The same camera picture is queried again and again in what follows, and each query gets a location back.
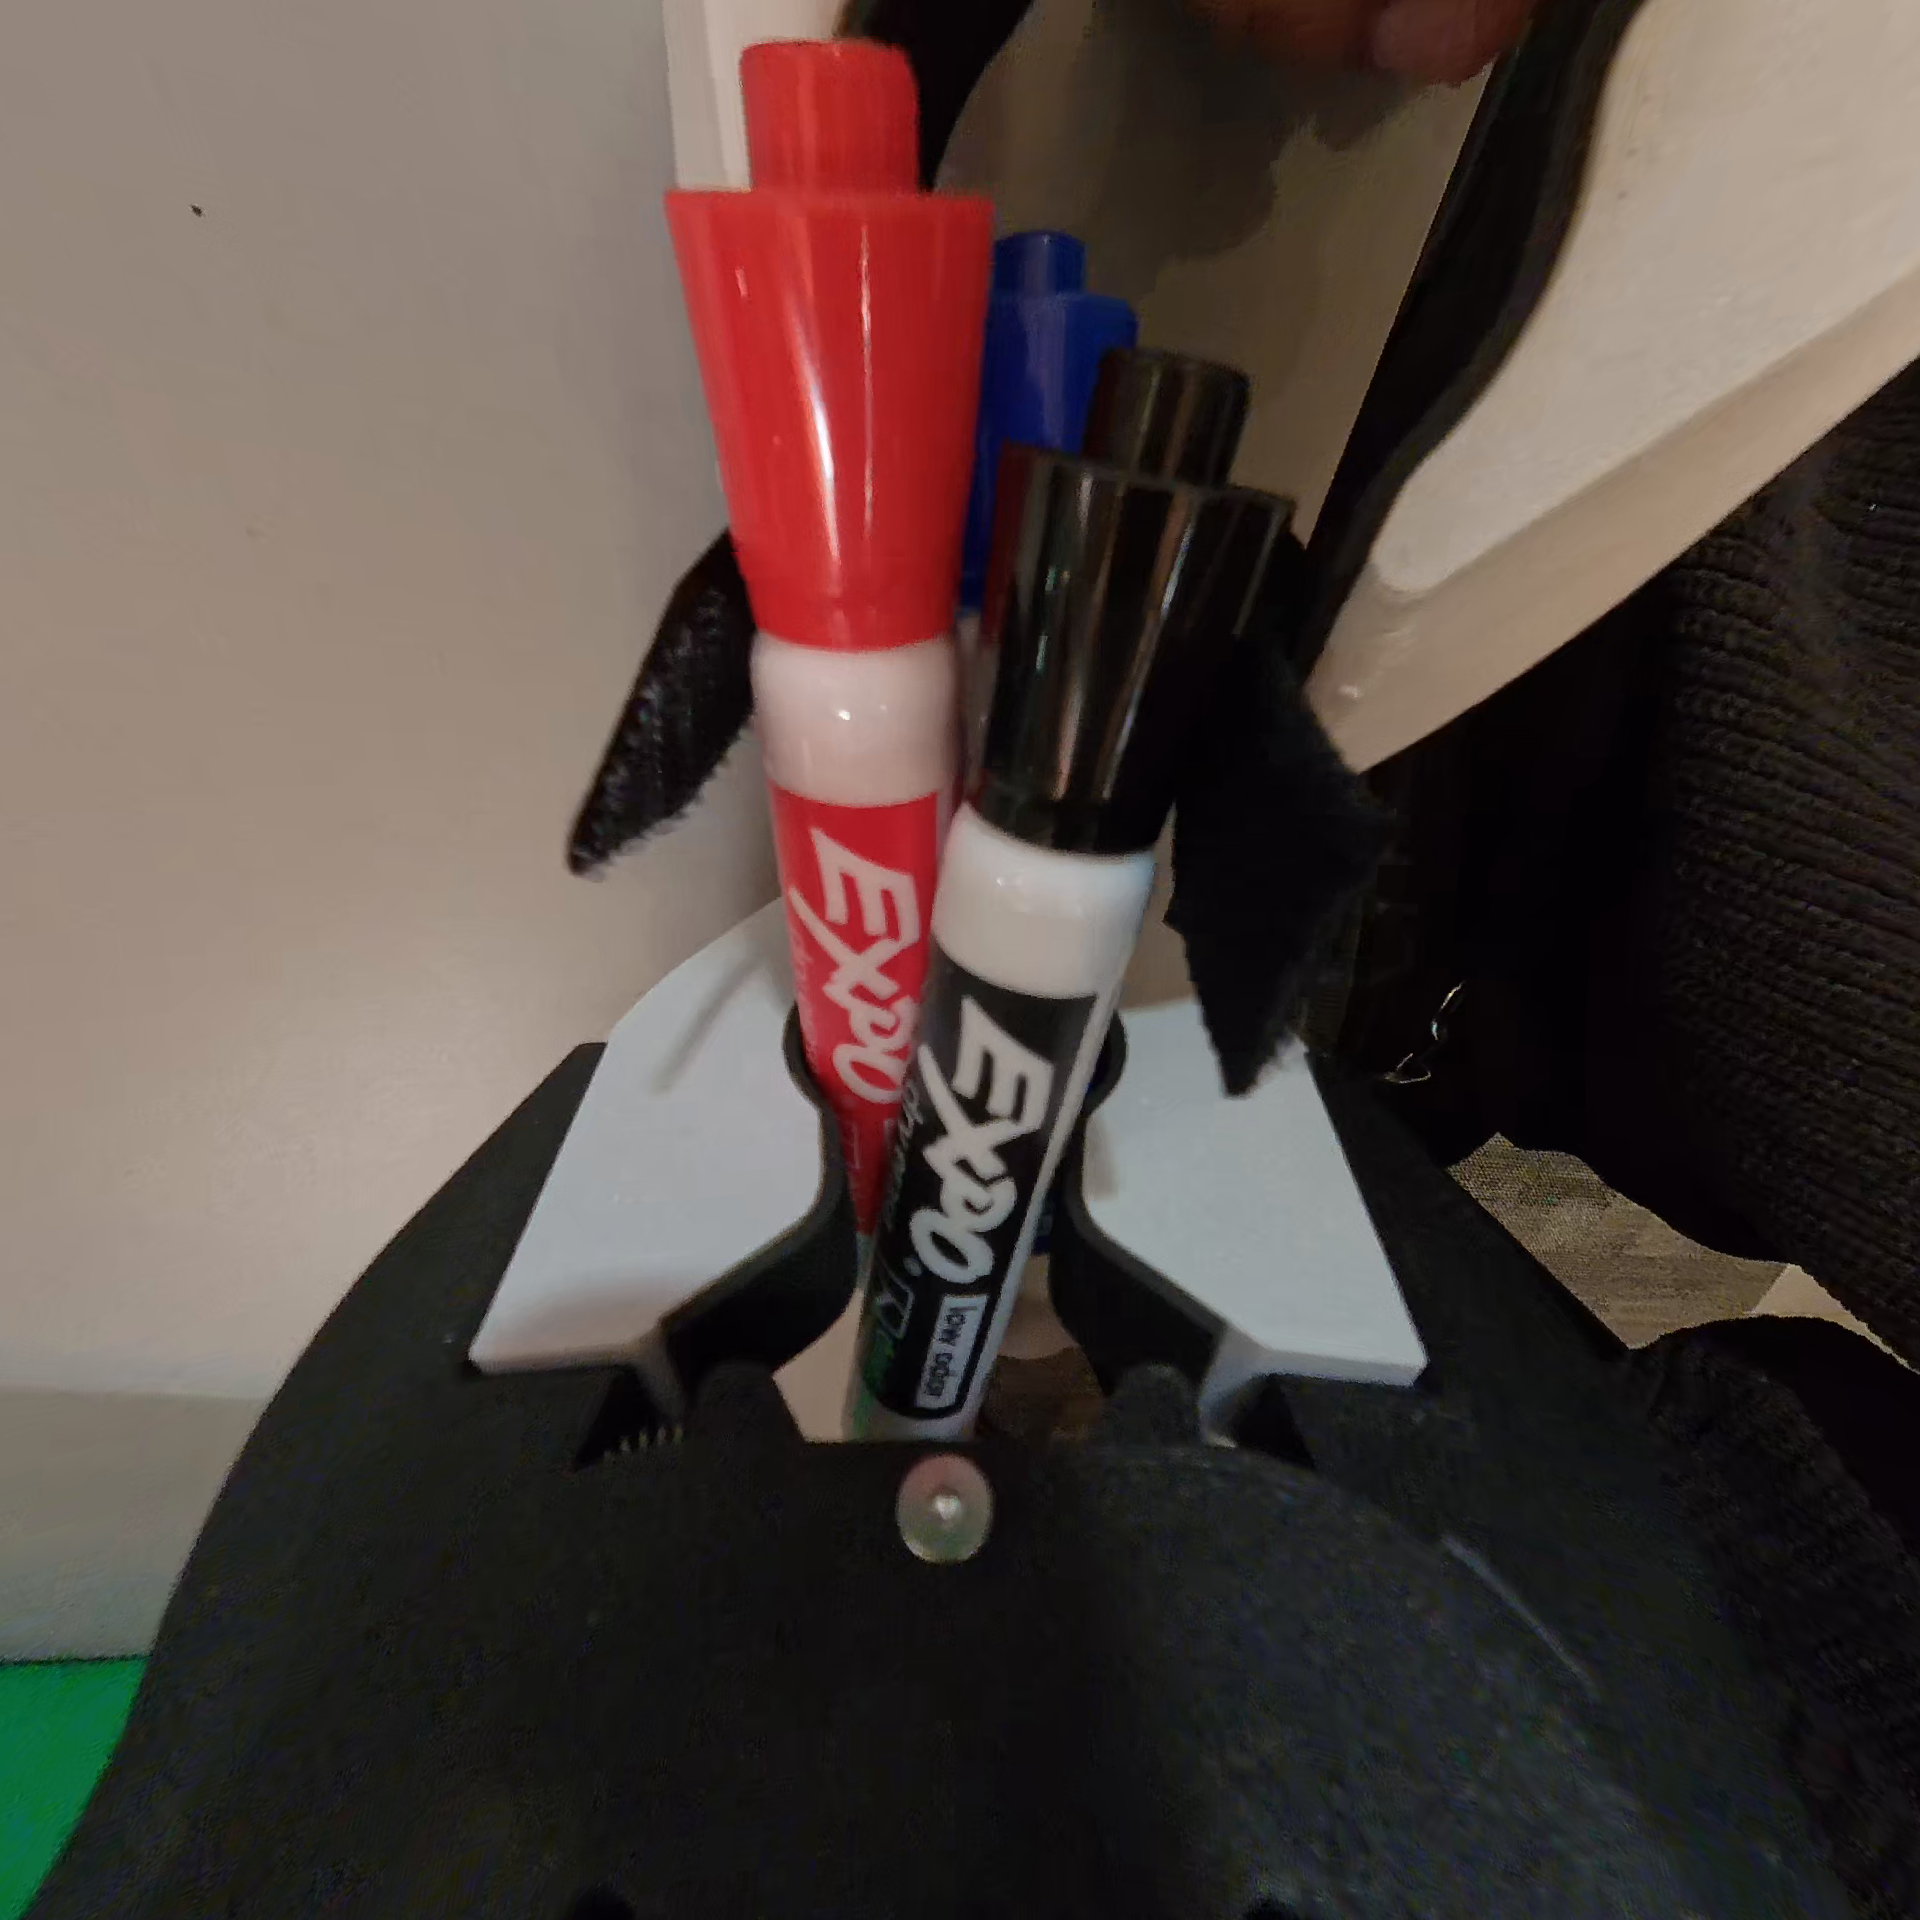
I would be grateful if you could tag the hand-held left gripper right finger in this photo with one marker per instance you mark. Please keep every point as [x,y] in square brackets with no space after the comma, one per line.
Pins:
[1260,1230]

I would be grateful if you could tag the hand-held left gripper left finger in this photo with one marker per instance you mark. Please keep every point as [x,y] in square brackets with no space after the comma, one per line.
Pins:
[674,1184]

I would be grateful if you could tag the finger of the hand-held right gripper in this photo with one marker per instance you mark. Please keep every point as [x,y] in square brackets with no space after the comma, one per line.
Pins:
[1681,300]
[705,90]

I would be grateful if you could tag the red dry erase marker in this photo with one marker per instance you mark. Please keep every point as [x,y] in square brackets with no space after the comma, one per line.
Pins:
[840,421]

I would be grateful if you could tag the blue dry erase marker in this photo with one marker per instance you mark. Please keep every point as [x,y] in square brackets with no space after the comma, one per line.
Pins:
[1050,346]

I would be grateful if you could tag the black dry erase marker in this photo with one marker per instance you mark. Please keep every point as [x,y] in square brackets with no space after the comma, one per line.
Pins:
[1108,629]

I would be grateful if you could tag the person's right hand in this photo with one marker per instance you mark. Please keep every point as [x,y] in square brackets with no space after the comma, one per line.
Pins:
[1424,30]

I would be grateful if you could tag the green plastic bin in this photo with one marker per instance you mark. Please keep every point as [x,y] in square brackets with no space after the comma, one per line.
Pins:
[59,1786]

